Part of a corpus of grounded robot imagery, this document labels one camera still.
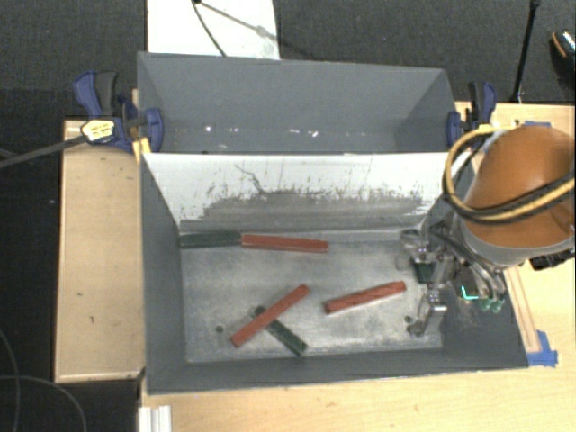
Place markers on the grey metal bin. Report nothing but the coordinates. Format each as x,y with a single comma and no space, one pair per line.
288,106

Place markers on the red-brown flat block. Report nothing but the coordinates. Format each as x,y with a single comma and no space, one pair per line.
283,243
272,315
364,297

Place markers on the pale wood flat board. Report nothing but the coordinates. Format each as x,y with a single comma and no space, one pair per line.
99,250

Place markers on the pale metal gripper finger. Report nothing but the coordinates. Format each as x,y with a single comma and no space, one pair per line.
427,315
416,246

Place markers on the dark green block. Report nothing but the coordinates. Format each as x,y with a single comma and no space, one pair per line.
423,272
209,240
288,338

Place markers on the black cylinder on white bracket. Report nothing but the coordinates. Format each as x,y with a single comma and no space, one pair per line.
551,258

